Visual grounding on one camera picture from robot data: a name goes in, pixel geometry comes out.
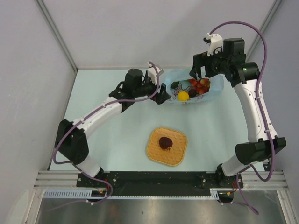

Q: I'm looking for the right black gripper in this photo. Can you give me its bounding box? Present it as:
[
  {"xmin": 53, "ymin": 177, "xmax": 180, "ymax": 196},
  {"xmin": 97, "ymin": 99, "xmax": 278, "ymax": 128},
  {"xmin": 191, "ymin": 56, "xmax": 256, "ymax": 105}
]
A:
[{"xmin": 189, "ymin": 46, "xmax": 229, "ymax": 81}]

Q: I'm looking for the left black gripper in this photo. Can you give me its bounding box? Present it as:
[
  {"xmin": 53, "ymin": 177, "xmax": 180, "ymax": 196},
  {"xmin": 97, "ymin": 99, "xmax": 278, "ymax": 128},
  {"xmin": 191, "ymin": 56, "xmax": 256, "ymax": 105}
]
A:
[{"xmin": 133, "ymin": 73, "xmax": 170, "ymax": 105}]

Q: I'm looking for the blue plastic bag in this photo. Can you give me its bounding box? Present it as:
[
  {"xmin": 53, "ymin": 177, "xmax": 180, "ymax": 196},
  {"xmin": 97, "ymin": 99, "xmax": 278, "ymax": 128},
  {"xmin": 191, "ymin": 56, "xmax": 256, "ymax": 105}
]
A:
[{"xmin": 164, "ymin": 69, "xmax": 224, "ymax": 105}]

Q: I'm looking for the dark red fake fruit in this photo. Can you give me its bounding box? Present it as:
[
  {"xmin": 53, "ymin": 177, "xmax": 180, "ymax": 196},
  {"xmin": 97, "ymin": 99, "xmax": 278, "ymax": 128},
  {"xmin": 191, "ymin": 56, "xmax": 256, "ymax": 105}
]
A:
[{"xmin": 159, "ymin": 136, "xmax": 173, "ymax": 150}]

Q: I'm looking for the woven bamboo tray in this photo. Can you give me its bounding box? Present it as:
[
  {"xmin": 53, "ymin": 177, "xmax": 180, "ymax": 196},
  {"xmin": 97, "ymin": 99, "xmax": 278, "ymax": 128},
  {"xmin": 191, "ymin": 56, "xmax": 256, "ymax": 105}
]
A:
[{"xmin": 146, "ymin": 127, "xmax": 188, "ymax": 166}]

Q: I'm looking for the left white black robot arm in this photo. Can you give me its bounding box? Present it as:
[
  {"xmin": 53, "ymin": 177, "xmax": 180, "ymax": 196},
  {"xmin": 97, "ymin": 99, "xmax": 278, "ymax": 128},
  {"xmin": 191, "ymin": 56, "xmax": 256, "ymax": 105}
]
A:
[{"xmin": 54, "ymin": 65, "xmax": 170, "ymax": 187}]

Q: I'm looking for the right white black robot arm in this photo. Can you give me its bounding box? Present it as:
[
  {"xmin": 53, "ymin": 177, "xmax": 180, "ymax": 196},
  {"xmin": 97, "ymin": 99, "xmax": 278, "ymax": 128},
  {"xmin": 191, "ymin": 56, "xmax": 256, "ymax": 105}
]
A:
[{"xmin": 189, "ymin": 35, "xmax": 286, "ymax": 187}]

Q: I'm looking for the green fake fruit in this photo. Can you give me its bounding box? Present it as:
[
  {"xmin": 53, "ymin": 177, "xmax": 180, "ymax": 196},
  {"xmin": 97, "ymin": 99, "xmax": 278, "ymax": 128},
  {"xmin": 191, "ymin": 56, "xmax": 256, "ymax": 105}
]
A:
[{"xmin": 170, "ymin": 81, "xmax": 180, "ymax": 89}]

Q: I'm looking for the yellow fake lemon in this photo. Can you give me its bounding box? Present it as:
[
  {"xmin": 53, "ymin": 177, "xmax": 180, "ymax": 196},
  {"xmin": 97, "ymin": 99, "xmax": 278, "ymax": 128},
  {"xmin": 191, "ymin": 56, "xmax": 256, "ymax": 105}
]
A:
[{"xmin": 177, "ymin": 91, "xmax": 190, "ymax": 101}]

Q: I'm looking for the fake strawberries cluster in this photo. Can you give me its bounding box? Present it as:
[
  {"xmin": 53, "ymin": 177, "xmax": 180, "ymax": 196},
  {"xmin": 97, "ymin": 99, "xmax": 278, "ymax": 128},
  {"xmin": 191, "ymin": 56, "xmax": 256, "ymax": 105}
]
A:
[{"xmin": 188, "ymin": 78, "xmax": 210, "ymax": 95}]

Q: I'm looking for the dark brown fake fruit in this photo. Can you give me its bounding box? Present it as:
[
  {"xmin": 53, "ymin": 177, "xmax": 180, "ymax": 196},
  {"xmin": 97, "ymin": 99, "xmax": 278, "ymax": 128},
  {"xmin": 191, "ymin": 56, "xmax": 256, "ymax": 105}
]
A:
[{"xmin": 188, "ymin": 89, "xmax": 197, "ymax": 98}]

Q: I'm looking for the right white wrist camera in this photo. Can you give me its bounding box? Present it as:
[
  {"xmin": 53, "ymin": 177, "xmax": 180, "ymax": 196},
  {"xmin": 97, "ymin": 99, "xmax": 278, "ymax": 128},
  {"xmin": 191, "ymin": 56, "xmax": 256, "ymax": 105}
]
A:
[{"xmin": 203, "ymin": 33, "xmax": 223, "ymax": 56}]

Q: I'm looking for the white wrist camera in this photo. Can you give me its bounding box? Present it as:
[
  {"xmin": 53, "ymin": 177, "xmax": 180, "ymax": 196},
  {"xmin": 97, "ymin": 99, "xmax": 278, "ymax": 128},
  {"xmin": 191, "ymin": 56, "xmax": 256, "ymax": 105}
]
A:
[
  {"xmin": 147, "ymin": 65, "xmax": 164, "ymax": 85},
  {"xmin": 203, "ymin": 33, "xmax": 223, "ymax": 56}
]

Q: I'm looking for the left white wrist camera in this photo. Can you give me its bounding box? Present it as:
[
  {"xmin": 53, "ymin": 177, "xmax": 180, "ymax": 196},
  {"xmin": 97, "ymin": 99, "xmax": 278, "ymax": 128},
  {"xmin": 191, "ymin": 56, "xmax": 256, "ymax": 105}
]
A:
[{"xmin": 147, "ymin": 65, "xmax": 164, "ymax": 85}]

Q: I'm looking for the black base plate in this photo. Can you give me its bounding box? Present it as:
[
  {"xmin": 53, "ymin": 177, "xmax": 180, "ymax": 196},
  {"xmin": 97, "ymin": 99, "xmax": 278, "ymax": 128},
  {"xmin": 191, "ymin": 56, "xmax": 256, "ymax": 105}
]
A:
[{"xmin": 76, "ymin": 170, "xmax": 244, "ymax": 197}]

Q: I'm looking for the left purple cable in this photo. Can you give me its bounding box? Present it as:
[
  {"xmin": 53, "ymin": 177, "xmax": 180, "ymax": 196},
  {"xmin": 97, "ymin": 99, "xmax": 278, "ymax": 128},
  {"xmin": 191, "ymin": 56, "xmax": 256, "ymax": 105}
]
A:
[{"xmin": 52, "ymin": 61, "xmax": 162, "ymax": 207}]

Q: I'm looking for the purple cable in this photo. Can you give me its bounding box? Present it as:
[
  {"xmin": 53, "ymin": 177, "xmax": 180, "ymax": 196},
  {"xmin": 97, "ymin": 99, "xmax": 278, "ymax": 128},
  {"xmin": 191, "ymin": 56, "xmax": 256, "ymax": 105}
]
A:
[
  {"xmin": 52, "ymin": 61, "xmax": 162, "ymax": 207},
  {"xmin": 209, "ymin": 21, "xmax": 274, "ymax": 215}
]

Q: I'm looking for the right slotted cable duct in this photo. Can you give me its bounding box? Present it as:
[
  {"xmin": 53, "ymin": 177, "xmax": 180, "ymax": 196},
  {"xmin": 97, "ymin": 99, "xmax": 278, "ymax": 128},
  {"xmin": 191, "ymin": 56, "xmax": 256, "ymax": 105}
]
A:
[{"xmin": 210, "ymin": 188, "xmax": 235, "ymax": 202}]

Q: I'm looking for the slotted cable duct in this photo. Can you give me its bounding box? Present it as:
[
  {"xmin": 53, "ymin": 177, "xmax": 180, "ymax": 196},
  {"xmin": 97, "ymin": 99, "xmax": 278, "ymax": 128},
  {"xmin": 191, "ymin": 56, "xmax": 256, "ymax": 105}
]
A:
[
  {"xmin": 210, "ymin": 188, "xmax": 235, "ymax": 202},
  {"xmin": 43, "ymin": 189, "xmax": 107, "ymax": 199}
]

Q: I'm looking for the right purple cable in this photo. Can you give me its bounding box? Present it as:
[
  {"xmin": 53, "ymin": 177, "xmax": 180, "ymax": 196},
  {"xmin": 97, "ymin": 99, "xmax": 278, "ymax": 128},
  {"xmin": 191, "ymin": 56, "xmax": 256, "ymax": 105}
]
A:
[{"xmin": 209, "ymin": 21, "xmax": 274, "ymax": 215}]

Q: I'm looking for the aluminium frame rail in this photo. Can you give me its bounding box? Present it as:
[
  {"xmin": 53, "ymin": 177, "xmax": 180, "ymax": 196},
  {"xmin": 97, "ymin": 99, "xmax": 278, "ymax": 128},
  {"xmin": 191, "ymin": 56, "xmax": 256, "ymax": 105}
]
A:
[{"xmin": 33, "ymin": 170, "xmax": 286, "ymax": 190}]

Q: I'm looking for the left slotted cable duct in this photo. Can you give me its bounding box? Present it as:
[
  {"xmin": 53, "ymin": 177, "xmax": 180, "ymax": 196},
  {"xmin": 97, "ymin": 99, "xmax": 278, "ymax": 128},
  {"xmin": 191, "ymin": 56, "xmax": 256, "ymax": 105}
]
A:
[{"xmin": 43, "ymin": 189, "xmax": 107, "ymax": 199}]

